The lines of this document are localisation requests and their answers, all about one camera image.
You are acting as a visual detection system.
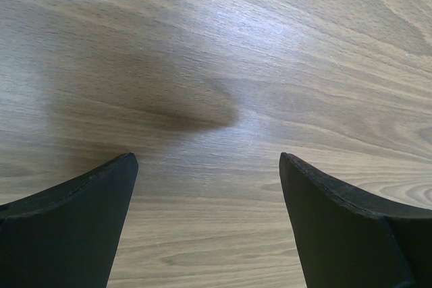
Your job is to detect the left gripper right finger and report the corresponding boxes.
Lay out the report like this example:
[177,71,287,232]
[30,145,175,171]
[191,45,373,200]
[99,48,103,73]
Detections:
[279,153,431,287]

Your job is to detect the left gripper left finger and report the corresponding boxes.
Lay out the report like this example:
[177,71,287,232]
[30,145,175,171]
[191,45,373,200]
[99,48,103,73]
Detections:
[1,153,138,287]

